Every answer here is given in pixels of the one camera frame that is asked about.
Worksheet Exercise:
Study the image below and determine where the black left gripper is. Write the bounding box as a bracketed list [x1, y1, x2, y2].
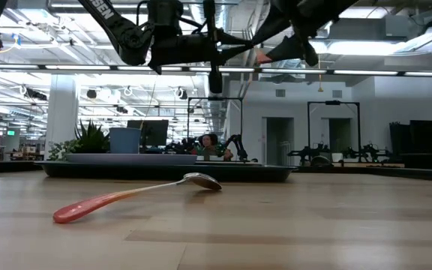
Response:
[148, 22, 257, 95]

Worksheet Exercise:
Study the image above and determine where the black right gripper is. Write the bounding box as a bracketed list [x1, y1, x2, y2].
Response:
[252, 0, 358, 68]

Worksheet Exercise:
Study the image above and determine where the orange-handled metal spoon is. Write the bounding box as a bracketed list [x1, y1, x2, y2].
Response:
[52, 172, 224, 225]

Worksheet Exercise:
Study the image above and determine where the light blue ribbed cup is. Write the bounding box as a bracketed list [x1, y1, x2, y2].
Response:
[109, 127, 143, 155]

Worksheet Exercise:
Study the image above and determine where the dark green serving tray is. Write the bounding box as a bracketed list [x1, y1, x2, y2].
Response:
[35, 160, 298, 184]

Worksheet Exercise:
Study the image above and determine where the person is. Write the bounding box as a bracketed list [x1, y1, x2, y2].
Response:
[195, 133, 236, 162]

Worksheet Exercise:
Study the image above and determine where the grey door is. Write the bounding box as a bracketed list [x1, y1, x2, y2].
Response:
[262, 116, 296, 166]
[320, 118, 353, 162]

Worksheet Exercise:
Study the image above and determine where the black computer monitor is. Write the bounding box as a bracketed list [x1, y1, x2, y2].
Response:
[127, 119, 170, 149]

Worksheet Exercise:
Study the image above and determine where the small green potted plant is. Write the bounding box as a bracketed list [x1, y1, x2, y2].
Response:
[48, 120, 111, 162]

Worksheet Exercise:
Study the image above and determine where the black cabinet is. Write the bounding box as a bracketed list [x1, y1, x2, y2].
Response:
[389, 119, 432, 168]

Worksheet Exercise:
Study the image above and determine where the white building pillar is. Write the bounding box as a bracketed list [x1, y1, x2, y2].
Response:
[44, 73, 80, 161]

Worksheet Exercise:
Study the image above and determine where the black camera cable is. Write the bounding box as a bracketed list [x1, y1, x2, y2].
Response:
[202, 0, 218, 33]

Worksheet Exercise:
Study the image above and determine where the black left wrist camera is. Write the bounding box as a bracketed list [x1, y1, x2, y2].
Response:
[146, 0, 185, 28]

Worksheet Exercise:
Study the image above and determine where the frame light bar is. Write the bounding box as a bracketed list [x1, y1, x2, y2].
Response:
[0, 63, 432, 78]

